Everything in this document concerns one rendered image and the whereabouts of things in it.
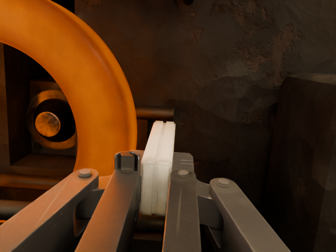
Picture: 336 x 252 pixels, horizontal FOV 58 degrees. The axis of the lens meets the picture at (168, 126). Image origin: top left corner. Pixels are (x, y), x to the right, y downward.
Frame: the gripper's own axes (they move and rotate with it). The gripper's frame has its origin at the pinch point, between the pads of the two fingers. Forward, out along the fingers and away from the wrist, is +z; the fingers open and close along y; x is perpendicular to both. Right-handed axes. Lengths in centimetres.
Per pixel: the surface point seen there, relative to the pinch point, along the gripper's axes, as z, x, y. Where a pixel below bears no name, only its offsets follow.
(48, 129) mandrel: 9.2, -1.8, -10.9
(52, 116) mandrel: 9.2, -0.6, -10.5
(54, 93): 11.3, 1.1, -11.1
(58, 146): 10.8, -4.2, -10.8
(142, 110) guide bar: 6.9, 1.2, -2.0
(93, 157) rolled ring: -0.1, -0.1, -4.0
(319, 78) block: 2.0, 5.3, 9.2
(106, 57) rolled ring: 1.2, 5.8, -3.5
